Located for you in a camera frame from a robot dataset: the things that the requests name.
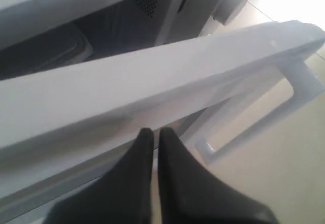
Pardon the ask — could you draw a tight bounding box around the lower white timer knob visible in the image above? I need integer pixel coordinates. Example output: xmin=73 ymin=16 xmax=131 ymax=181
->
xmin=212 ymin=0 xmax=248 ymax=26

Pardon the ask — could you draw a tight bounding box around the white microwave oven body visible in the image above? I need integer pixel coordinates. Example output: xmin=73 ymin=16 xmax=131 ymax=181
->
xmin=0 ymin=0 xmax=249 ymax=80

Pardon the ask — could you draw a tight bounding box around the white appliance door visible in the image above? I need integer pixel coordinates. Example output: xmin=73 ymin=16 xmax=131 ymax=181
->
xmin=1 ymin=20 xmax=324 ymax=223

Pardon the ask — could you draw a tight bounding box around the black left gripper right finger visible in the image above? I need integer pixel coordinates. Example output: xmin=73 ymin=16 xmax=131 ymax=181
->
xmin=158 ymin=127 xmax=254 ymax=224

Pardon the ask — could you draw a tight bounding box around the white plastic lidded container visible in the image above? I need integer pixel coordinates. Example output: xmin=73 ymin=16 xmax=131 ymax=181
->
xmin=1 ymin=24 xmax=93 ymax=80

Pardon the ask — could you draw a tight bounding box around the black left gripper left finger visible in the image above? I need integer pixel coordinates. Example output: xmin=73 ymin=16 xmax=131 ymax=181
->
xmin=48 ymin=128 xmax=154 ymax=223

